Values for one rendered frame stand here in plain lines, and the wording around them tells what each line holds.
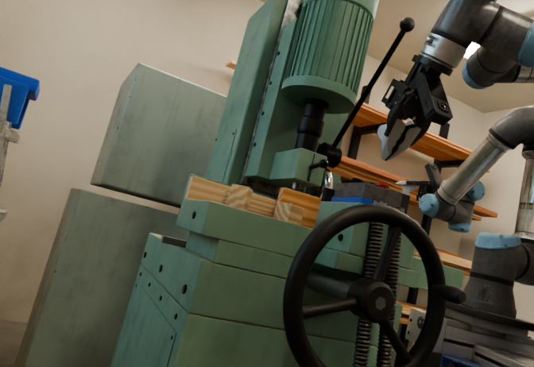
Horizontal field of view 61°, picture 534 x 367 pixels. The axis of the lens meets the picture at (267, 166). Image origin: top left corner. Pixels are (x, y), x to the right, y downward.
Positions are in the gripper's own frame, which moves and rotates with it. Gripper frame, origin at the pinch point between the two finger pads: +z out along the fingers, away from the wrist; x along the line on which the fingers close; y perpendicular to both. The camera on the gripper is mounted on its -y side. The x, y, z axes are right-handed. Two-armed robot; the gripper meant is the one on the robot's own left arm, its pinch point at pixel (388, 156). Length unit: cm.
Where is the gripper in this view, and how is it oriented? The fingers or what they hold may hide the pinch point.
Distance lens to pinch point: 94.8
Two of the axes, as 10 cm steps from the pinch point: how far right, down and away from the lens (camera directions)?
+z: -4.1, 8.5, 3.2
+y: -2.2, -4.4, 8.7
